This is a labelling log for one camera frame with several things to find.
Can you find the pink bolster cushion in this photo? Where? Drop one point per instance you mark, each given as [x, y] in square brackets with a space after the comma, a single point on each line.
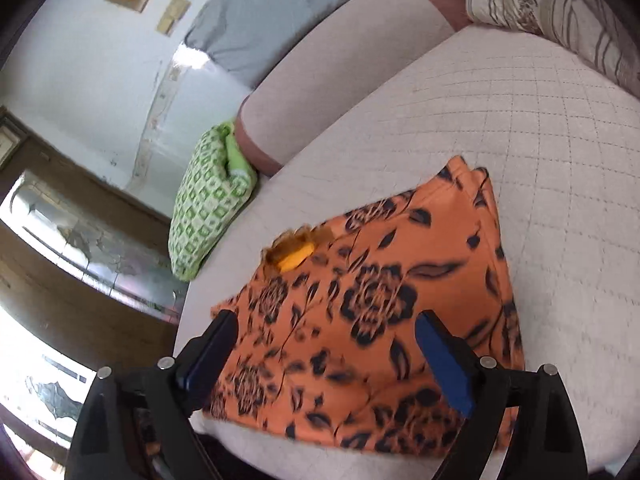
[340, 60]

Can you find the wooden door with stained glass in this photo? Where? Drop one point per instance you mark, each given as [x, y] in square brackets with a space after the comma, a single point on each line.
[65, 270]

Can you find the small tan wall panel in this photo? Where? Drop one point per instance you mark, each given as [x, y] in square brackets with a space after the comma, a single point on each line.
[173, 15]

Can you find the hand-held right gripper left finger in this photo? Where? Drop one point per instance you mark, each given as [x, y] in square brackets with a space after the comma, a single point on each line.
[206, 360]

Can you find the grey pillow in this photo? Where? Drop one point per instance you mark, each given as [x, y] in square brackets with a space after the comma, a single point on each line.
[280, 15]

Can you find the green checked pillow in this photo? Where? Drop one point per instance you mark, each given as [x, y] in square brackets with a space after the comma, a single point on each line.
[205, 210]

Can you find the orange floral blouse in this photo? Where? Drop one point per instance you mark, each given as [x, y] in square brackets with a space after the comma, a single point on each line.
[370, 300]

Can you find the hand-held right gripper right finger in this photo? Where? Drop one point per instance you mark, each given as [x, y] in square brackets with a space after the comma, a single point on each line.
[445, 360]

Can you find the striped cushion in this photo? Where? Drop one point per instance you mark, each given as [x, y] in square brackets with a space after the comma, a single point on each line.
[600, 30]

